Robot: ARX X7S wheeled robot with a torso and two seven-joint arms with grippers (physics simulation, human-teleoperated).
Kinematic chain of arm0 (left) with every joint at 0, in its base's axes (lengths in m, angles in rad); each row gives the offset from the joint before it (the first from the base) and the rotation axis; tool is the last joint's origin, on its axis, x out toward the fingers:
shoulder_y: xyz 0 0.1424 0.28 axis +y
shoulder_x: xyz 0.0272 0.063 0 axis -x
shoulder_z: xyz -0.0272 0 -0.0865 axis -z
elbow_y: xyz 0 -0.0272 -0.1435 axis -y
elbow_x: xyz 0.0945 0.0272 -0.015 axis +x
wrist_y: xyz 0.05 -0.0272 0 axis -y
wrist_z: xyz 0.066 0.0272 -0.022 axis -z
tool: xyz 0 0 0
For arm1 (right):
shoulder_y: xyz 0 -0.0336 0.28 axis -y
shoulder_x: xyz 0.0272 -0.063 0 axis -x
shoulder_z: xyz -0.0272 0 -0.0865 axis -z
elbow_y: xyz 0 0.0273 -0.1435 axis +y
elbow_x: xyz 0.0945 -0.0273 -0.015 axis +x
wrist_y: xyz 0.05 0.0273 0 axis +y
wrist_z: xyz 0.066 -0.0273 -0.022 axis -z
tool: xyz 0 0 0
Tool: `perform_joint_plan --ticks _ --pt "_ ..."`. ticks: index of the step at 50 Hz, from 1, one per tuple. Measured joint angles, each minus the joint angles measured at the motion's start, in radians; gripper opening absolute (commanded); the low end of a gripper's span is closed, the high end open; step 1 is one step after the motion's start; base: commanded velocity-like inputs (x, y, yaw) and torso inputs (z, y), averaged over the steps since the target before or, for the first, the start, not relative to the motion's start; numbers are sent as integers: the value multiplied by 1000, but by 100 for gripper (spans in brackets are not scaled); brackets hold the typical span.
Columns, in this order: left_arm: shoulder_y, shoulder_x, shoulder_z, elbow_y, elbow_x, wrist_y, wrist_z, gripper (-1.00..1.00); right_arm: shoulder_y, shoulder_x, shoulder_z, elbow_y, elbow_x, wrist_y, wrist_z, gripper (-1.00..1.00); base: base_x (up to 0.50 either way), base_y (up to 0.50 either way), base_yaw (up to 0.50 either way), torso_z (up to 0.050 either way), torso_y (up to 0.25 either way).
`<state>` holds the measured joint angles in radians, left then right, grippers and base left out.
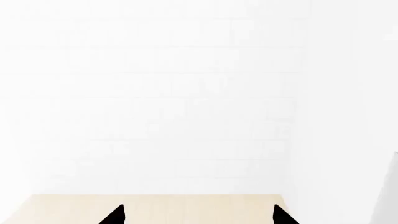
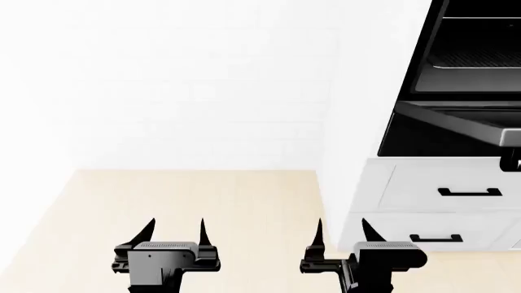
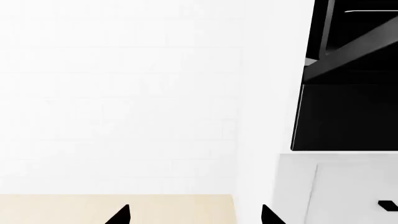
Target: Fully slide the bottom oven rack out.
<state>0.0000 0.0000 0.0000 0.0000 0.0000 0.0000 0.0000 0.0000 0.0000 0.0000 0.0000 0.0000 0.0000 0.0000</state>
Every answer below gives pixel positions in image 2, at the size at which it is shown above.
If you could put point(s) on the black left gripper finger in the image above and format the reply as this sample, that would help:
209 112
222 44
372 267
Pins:
203 238
140 236

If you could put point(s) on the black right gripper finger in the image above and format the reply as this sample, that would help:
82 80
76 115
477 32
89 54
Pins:
316 241
371 233

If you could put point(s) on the black open oven door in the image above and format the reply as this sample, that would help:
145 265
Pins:
460 119

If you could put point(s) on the black built-in oven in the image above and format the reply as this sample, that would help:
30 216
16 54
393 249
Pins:
431 45

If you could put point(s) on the white drawer front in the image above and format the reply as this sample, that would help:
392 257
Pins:
415 186
382 232

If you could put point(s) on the white cabinet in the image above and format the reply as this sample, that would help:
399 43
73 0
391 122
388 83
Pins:
407 189

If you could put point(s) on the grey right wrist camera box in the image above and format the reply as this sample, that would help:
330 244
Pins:
390 253

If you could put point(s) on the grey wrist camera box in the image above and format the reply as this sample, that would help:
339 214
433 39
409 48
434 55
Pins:
390 253
163 259

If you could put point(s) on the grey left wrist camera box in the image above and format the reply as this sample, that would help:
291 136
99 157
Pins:
163 259

